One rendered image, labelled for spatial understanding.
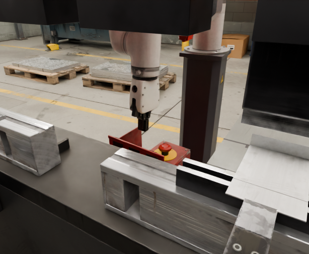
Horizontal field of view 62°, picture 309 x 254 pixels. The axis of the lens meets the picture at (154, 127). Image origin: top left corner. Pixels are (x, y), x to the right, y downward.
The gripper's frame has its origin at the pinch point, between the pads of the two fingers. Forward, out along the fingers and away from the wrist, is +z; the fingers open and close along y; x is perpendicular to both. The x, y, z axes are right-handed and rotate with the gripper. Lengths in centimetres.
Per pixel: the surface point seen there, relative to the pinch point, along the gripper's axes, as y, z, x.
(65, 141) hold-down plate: -27.3, -3.3, 2.9
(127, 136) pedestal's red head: -2.6, 4.9, 4.5
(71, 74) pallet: 209, 61, 301
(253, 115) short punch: -33, -22, -39
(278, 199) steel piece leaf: -33, -13, -44
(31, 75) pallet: 168, 64, 350
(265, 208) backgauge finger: -36, -13, -43
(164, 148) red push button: -3.2, 3.8, -10.5
